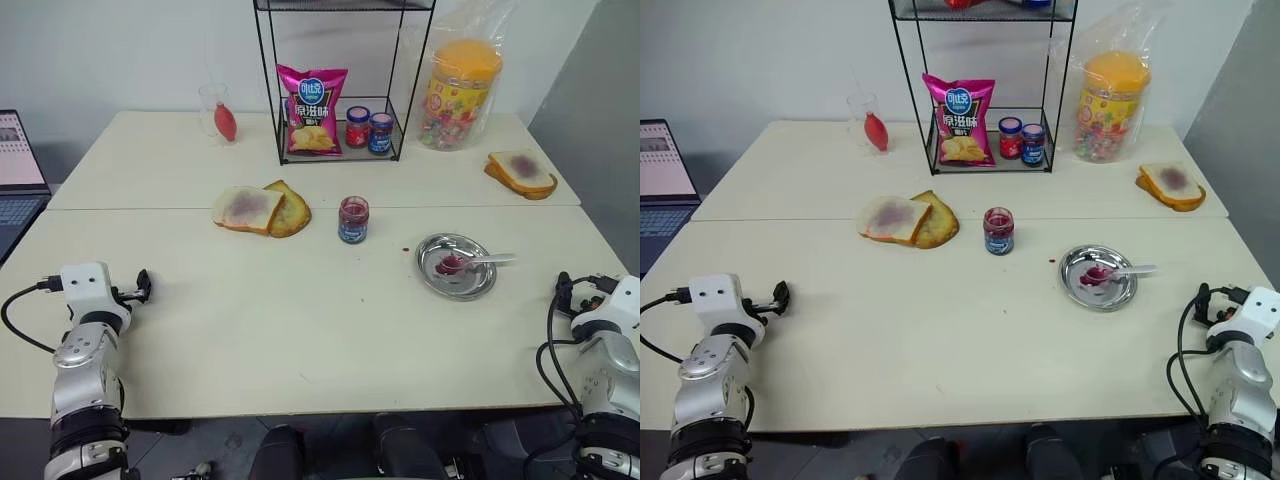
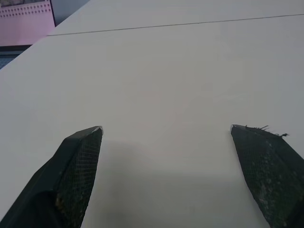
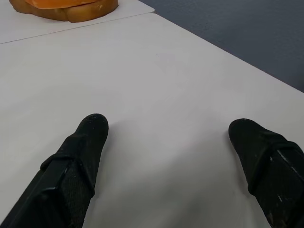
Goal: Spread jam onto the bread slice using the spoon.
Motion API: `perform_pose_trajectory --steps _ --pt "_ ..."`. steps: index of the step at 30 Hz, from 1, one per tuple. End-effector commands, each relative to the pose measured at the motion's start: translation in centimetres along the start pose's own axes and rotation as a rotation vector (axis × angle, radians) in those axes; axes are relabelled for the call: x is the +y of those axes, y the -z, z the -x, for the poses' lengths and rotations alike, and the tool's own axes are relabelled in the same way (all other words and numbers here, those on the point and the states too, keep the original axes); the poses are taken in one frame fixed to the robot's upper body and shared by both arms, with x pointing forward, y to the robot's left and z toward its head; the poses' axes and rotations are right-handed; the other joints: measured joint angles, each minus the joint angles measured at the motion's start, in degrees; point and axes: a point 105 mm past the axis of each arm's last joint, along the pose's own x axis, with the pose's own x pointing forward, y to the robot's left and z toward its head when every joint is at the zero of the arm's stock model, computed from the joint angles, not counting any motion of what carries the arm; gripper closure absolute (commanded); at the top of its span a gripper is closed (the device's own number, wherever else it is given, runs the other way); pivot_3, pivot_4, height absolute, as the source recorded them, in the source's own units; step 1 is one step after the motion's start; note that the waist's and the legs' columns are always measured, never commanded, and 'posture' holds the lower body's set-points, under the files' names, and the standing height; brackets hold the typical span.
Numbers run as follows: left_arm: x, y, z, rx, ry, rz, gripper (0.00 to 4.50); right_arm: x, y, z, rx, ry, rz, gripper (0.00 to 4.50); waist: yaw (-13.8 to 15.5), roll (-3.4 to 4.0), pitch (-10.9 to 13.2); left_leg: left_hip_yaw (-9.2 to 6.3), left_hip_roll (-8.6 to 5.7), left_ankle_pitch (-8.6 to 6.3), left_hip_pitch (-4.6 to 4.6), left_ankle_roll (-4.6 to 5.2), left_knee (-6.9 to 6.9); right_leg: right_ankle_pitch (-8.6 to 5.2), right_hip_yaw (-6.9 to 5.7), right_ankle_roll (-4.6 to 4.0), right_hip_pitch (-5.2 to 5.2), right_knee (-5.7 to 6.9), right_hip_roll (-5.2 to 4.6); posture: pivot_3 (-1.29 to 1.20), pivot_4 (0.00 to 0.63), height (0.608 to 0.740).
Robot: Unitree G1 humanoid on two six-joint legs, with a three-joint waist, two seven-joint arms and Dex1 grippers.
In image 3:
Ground bread slice with purple stain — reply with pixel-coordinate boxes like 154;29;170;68
25;0;100;9

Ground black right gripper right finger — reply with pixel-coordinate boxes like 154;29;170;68
228;118;304;228

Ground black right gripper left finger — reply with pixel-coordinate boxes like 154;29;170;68
0;113;109;228

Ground toasted bread slice under stack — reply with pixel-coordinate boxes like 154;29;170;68
9;0;119;24

